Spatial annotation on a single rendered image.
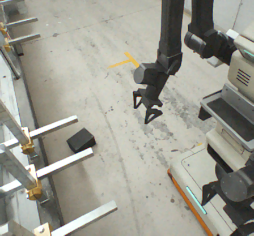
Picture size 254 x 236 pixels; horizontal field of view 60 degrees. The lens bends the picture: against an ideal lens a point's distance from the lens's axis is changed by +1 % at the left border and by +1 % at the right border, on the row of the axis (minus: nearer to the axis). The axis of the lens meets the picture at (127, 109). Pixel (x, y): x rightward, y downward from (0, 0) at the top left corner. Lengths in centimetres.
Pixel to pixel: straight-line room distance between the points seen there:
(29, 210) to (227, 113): 97
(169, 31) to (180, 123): 153
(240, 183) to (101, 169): 148
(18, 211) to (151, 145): 118
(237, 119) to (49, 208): 84
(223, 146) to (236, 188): 56
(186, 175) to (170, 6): 114
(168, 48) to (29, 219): 95
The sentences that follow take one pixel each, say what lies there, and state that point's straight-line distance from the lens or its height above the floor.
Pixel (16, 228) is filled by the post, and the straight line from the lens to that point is 66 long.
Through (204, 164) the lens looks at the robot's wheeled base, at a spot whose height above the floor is 28.
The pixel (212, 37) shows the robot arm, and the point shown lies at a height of 128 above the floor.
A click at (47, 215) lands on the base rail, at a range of 108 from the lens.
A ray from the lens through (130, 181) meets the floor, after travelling 182.
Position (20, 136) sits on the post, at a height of 89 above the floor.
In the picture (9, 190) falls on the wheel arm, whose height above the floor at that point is 84.
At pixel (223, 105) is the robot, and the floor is 104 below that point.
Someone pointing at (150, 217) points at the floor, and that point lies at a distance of 172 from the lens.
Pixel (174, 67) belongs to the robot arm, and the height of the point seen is 122.
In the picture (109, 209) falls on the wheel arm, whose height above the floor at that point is 82.
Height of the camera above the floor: 166
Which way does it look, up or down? 47 degrees down
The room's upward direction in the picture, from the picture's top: 6 degrees counter-clockwise
